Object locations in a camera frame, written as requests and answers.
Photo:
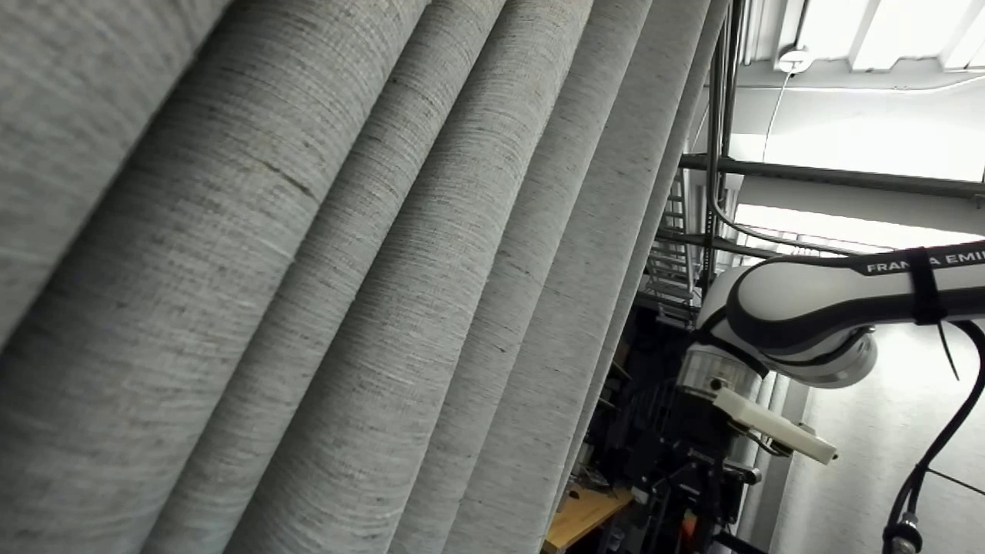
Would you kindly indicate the black metal bar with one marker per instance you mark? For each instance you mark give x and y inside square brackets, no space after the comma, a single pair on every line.
[842,173]

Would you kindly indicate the wooden table top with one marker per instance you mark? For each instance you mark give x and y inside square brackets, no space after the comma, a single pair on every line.
[587,514]

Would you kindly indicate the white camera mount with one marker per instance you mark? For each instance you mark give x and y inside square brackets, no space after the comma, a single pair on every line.
[774,421]

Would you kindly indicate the grey fabric curtain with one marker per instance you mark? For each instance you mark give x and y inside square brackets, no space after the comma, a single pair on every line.
[308,309]

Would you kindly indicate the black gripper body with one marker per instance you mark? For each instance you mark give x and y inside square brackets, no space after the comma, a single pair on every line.
[718,440]

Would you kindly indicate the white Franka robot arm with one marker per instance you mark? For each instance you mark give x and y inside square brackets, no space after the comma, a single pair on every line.
[820,303]

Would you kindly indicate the white ceiling smoke detector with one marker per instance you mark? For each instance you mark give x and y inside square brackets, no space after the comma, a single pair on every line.
[792,58]

